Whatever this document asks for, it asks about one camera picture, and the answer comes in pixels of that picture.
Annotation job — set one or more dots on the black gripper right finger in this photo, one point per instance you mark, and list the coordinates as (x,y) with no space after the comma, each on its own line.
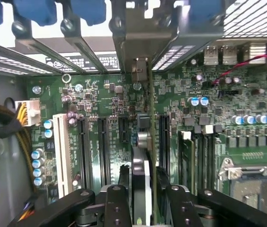
(180,205)

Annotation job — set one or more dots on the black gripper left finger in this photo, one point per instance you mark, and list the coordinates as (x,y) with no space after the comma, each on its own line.
(116,205)

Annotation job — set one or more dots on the green RAM stick white label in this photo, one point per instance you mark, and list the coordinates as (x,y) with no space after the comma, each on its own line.
(185,160)

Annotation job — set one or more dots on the black RAM slot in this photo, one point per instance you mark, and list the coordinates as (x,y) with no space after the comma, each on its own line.
(198,163)
(209,160)

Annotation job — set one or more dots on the CPU socket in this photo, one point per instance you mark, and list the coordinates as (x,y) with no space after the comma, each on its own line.
(253,189)

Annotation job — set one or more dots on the white expansion slot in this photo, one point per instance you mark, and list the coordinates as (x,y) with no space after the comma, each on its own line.
(62,153)

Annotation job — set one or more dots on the short black expansion slot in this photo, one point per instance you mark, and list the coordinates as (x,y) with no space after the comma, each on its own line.
(124,130)

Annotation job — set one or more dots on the green motherboard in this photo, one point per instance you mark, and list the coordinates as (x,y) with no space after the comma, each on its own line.
(114,94)

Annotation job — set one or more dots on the open black PC case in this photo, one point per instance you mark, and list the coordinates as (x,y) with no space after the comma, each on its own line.
(3,165)

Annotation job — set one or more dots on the white power connector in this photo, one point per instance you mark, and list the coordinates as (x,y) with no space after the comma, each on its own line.
(29,113)

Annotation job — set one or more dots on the metal rear port housing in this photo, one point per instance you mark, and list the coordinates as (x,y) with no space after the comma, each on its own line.
(258,53)
(229,54)
(211,54)

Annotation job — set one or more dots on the metal expansion slot cover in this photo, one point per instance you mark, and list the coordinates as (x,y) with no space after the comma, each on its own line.
(86,47)
(38,47)

